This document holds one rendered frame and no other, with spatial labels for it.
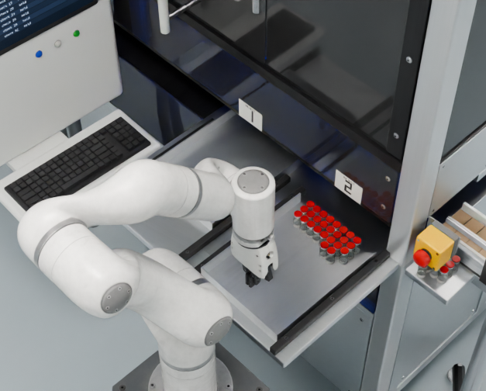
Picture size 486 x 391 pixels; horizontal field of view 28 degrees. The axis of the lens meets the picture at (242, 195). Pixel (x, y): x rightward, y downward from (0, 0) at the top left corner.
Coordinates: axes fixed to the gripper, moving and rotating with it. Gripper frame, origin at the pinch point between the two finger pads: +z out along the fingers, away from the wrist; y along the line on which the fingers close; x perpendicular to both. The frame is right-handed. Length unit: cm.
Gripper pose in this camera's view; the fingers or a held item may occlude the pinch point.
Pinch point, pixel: (253, 276)
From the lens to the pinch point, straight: 209.1
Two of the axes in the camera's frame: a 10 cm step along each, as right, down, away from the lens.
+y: -6.9, -5.5, 4.6
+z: 0.1, 6.4, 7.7
